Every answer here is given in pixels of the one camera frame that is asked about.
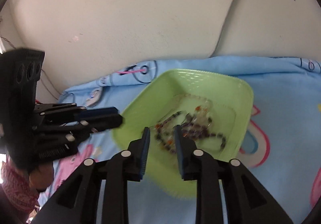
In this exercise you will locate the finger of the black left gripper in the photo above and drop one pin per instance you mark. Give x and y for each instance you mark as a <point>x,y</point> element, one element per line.
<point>69,114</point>
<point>56,142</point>

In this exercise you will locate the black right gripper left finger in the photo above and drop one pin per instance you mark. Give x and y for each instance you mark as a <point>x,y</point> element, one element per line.
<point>77,199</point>

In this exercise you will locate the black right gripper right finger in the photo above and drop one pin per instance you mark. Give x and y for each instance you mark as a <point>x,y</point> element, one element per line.
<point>225,189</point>

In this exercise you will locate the pink knitted sleeve forearm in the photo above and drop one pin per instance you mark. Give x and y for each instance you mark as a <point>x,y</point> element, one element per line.
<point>15,189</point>

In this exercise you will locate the hand holding other gripper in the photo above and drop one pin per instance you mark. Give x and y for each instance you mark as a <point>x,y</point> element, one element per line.
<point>42,177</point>

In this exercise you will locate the beige padded headboard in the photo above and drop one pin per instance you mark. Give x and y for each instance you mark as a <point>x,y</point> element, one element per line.
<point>86,39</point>

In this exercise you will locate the green plastic tray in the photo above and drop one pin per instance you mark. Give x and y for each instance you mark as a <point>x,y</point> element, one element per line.
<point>212,109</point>

